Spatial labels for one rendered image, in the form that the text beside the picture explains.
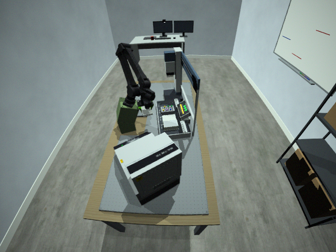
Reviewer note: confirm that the white well pcr plate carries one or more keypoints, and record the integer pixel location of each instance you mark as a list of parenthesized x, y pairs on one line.
[(146, 112)]

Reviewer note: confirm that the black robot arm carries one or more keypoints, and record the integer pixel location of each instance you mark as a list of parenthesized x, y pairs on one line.
[(125, 55)]

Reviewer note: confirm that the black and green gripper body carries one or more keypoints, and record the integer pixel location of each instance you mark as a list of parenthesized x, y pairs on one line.
[(139, 104)]

